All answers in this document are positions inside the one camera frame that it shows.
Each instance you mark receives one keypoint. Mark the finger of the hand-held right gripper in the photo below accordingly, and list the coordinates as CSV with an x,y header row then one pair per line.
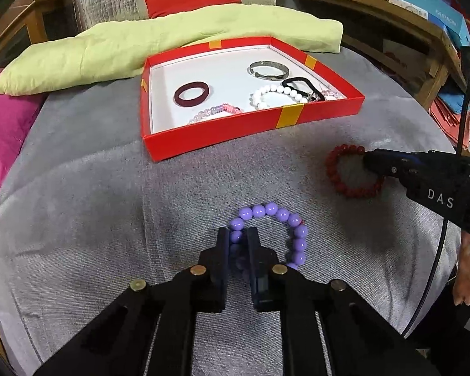
x,y
380,162

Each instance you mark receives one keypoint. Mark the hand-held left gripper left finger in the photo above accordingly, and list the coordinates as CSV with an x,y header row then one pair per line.
x,y
222,260

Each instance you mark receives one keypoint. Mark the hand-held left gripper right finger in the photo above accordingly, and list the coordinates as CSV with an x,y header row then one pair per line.
x,y
254,260

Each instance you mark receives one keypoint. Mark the red gift box tray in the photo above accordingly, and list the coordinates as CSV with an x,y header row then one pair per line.
x,y
219,137

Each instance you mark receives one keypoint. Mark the silver metal bangle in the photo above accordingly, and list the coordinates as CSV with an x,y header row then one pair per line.
x,y
258,72

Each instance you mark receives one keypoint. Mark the dark maroon bangle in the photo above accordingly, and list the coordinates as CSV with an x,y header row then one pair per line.
x,y
182,100

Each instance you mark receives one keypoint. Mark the person's right hand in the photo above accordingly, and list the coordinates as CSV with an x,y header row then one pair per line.
x,y
468,282

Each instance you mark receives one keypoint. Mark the stack of folded cloths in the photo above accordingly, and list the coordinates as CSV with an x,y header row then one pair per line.
x,y
450,117

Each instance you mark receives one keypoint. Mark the grey cloth cover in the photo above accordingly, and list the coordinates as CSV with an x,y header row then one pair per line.
x,y
102,223

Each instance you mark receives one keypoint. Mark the wooden bench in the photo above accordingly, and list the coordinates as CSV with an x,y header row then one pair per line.
x,y
376,11

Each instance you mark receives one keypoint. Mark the white and blue box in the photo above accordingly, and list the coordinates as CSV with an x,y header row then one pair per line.
x,y
409,8

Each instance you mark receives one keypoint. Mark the light blue cardboard box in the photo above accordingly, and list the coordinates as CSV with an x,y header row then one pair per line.
x,y
434,11

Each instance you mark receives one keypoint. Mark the light green blanket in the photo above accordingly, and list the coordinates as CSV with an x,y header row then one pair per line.
x,y
141,43

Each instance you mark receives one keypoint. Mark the magenta pillow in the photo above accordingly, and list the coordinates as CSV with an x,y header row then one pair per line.
x,y
4,133

